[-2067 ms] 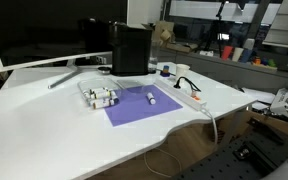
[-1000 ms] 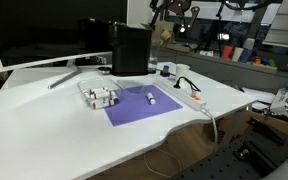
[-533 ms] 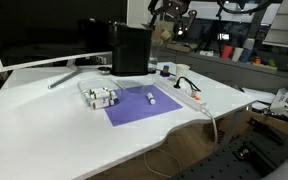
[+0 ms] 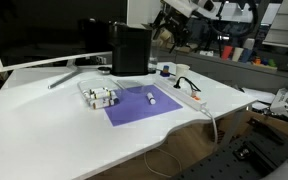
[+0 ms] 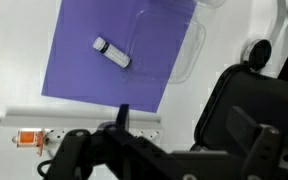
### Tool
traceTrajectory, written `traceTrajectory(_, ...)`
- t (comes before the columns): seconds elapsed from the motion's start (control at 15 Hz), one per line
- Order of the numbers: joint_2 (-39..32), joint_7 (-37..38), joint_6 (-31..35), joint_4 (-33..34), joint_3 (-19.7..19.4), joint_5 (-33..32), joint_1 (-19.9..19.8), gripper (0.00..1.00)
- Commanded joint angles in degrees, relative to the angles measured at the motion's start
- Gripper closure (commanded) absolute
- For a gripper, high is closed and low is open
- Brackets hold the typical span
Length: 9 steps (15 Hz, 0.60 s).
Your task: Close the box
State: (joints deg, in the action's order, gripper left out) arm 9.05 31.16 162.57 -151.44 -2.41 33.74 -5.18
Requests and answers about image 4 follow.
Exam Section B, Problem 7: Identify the white power cable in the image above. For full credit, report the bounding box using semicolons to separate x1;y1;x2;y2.
202;106;220;148

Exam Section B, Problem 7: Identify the purple mat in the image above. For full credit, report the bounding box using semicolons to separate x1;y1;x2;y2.
103;84;184;128

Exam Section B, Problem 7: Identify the white power strip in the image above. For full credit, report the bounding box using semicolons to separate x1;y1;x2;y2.
154;78;208;112

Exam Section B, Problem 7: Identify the red cup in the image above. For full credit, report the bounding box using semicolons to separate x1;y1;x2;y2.
221;45;234;61

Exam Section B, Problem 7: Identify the white table leg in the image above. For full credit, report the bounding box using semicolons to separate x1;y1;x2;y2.
217;104;252;148

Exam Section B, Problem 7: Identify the black tripod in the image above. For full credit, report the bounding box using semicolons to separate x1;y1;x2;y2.
197;0;232;57

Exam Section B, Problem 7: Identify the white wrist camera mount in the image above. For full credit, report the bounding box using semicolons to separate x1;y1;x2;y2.
166;0;199;18

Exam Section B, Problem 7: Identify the white floor cable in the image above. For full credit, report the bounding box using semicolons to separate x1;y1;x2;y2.
143;148;183;179

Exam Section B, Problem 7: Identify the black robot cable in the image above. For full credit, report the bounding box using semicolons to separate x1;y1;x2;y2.
210;0;261;38

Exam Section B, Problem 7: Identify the cardboard box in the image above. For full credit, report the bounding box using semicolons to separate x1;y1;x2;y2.
143;20;198;54

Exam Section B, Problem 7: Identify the white labelled tube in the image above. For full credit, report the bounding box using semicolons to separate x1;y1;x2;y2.
90;91;113;100
92;98;116;110
82;89;92;102
146;91;157;106
109;91;120;105
89;87;109;95

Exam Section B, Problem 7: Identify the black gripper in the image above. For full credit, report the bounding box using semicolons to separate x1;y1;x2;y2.
152;4;191;54

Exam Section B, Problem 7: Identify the black round disc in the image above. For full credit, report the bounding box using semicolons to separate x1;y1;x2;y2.
97;65;112;74

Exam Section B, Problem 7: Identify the grey counter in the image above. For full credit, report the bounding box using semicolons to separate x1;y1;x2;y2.
157;48;288;95

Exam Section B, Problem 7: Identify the white slatted blind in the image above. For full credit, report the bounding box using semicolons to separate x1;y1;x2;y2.
262;0;288;51

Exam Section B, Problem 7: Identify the white paper sheet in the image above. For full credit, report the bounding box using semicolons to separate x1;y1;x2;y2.
240;87;277;112

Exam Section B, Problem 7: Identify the white curved monitor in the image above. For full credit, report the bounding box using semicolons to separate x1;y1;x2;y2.
0;0;128;90

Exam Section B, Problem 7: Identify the white paper cup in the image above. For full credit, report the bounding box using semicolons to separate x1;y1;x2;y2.
174;63;191;81

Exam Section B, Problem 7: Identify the clear plastic box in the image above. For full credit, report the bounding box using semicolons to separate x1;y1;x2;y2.
77;78;122;110

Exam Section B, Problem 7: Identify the black plug cable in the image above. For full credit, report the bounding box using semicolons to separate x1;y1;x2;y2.
173;75;202;94

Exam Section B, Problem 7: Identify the black perforated board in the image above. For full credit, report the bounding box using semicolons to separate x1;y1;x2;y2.
170;118;288;180

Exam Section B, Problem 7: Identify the blue and orange toy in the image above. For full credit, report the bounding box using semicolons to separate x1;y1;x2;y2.
159;64;171;78

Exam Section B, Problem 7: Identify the clear plastic bottle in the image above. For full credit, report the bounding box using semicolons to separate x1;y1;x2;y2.
148;41;160;73

